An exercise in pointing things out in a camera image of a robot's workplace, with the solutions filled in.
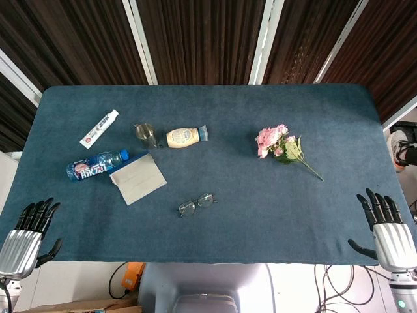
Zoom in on tangled floor cables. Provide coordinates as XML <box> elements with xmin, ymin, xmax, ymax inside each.
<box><xmin>314</xmin><ymin>263</ymin><xmax>417</xmax><ymax>313</ymax></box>

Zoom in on brown cardboard box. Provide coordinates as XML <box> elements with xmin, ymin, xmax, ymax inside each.
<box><xmin>16</xmin><ymin>296</ymin><xmax>143</xmax><ymax>313</ymax></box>

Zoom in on orange device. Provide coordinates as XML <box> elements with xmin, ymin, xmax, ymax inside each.
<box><xmin>122</xmin><ymin>262</ymin><xmax>146</xmax><ymax>291</ymax></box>

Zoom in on black-framed eyeglasses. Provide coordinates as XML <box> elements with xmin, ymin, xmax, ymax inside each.
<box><xmin>177</xmin><ymin>192</ymin><xmax>218</xmax><ymax>218</ymax></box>

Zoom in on white toothpaste tube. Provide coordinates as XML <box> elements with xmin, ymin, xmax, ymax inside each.
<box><xmin>79</xmin><ymin>109</ymin><xmax>120</xmax><ymax>151</ymax></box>

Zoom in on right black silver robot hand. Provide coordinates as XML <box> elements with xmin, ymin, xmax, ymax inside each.
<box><xmin>347</xmin><ymin>188</ymin><xmax>417</xmax><ymax>273</ymax></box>

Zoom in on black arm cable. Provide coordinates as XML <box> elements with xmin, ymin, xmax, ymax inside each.
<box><xmin>0</xmin><ymin>282</ymin><xmax>14</xmax><ymax>313</ymax></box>

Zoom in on blue plastic drink bottle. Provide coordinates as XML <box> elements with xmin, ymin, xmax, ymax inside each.
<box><xmin>66</xmin><ymin>149</ymin><xmax>130</xmax><ymax>183</ymax></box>

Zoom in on black cable loop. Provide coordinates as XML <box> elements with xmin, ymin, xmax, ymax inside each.
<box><xmin>108</xmin><ymin>262</ymin><xmax>131</xmax><ymax>299</ymax></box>

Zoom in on blue velvet tablecloth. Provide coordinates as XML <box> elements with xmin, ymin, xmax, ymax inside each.
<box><xmin>0</xmin><ymin>84</ymin><xmax>417</xmax><ymax>265</ymax></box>

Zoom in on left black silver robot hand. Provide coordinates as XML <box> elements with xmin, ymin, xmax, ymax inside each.
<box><xmin>0</xmin><ymin>197</ymin><xmax>63</xmax><ymax>281</ymax></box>

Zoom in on black background equipment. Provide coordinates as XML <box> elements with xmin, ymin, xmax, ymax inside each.
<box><xmin>390</xmin><ymin>120</ymin><xmax>417</xmax><ymax>164</ymax></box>

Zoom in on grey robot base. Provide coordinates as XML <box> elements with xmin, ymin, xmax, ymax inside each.
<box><xmin>138</xmin><ymin>262</ymin><xmax>276</xmax><ymax>313</ymax></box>

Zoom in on cream mayonnaise squeeze bottle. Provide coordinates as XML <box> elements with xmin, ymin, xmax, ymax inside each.
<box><xmin>165</xmin><ymin>125</ymin><xmax>209</xmax><ymax>149</ymax></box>

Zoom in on pink artificial flower bouquet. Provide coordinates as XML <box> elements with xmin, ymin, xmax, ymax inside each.
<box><xmin>255</xmin><ymin>123</ymin><xmax>325</xmax><ymax>182</ymax></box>

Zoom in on white partition post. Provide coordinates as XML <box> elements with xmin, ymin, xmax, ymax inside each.
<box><xmin>312</xmin><ymin>0</ymin><xmax>371</xmax><ymax>84</ymax></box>
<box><xmin>381</xmin><ymin>96</ymin><xmax>417</xmax><ymax>131</ymax></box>
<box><xmin>0</xmin><ymin>48</ymin><xmax>43</xmax><ymax>107</ymax></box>
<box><xmin>249</xmin><ymin>0</ymin><xmax>284</xmax><ymax>85</ymax></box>
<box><xmin>122</xmin><ymin>0</ymin><xmax>159</xmax><ymax>85</ymax></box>

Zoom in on white orange shoe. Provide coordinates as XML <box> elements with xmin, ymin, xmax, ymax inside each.
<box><xmin>387</xmin><ymin>128</ymin><xmax>408</xmax><ymax>173</ymax></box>

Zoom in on stainless steel cup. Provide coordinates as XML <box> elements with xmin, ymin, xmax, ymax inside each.
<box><xmin>133</xmin><ymin>122</ymin><xmax>164</xmax><ymax>150</ymax></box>

